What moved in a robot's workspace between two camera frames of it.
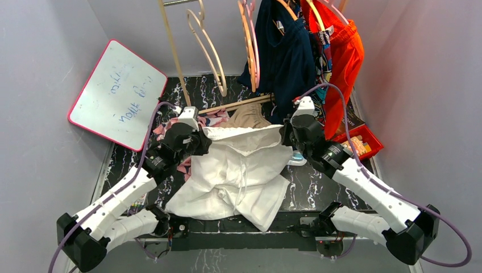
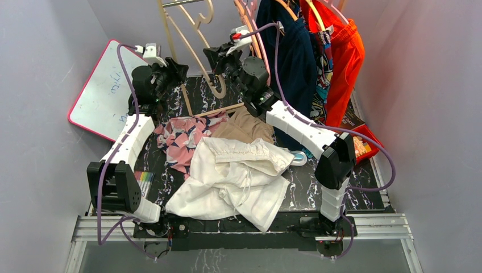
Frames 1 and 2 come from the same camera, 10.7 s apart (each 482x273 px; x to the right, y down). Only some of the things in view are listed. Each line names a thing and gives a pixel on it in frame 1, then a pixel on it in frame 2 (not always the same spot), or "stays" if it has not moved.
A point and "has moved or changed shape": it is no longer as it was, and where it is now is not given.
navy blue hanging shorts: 287,56 stays
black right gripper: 285,131 → 214,54
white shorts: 240,173 has moved or changed shape
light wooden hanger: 202,9 → 199,21
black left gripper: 204,141 → 179,71
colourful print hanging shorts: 323,71 stays
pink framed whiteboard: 116,98 stays
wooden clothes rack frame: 245,102 stays
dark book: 353,119 stays
